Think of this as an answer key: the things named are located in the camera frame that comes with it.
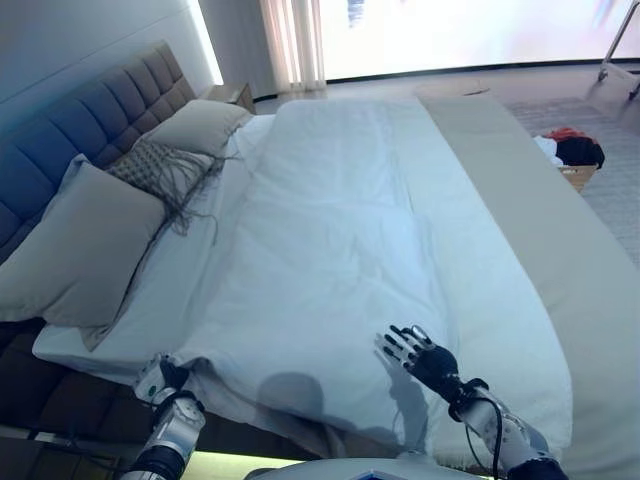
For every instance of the patterned fringed cushion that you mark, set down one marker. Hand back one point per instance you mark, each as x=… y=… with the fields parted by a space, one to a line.
x=150 y=165

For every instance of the small beige pillow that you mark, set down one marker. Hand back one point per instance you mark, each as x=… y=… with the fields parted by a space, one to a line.
x=200 y=125

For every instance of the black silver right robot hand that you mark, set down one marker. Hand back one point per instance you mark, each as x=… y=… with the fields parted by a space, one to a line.
x=435 y=365

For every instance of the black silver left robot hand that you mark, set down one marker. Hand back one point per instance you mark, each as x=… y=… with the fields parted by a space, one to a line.
x=172 y=375

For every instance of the wooden laundry basket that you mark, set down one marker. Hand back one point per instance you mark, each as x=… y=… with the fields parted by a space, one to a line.
x=580 y=177

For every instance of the red garment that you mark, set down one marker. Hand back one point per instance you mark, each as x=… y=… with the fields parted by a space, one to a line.
x=562 y=134

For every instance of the black garment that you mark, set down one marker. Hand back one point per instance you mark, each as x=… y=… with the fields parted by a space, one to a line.
x=582 y=150

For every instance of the white garment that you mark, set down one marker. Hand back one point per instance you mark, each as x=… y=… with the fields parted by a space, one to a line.
x=547 y=147

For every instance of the large beige pillow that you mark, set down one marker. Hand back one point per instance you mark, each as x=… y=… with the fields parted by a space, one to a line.
x=80 y=255

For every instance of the beige bed runner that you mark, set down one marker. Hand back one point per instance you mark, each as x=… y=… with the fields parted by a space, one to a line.
x=565 y=240

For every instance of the sheer striped curtain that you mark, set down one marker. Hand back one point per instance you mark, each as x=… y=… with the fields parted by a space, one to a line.
x=295 y=45

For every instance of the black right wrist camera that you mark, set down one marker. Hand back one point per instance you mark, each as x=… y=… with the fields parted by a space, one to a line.
x=462 y=400

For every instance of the white bed sheet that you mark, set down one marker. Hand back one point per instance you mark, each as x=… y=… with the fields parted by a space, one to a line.
x=160 y=305

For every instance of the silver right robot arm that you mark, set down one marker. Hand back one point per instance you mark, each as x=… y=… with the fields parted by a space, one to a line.
x=510 y=435

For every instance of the brown upholstered bed frame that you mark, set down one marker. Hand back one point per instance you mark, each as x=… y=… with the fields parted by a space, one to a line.
x=65 y=390

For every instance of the under-bed light strip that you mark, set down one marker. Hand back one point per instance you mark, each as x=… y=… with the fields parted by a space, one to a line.
x=220 y=462

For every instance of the silver robot torso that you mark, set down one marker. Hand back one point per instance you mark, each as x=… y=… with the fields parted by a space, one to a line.
x=360 y=465

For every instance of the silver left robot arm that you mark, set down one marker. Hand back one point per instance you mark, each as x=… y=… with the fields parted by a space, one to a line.
x=170 y=425

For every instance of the grey floor rug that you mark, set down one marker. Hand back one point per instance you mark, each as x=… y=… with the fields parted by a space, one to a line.
x=610 y=210

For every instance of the tufted upholstered headboard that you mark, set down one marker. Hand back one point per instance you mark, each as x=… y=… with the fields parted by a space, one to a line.
x=75 y=120

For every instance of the white duvet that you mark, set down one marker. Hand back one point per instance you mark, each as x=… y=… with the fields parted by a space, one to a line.
x=340 y=240

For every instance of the small wooden nightstand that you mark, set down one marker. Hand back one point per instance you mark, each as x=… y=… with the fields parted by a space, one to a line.
x=230 y=95

